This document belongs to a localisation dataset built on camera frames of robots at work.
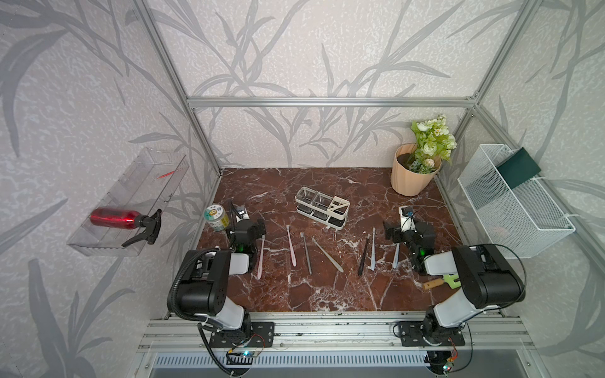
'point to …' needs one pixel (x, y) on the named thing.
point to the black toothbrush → (362, 254)
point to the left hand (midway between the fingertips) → (246, 219)
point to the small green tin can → (217, 216)
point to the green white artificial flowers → (434, 142)
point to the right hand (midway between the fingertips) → (396, 217)
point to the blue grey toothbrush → (396, 255)
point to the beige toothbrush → (327, 254)
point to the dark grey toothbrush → (302, 235)
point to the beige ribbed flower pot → (405, 180)
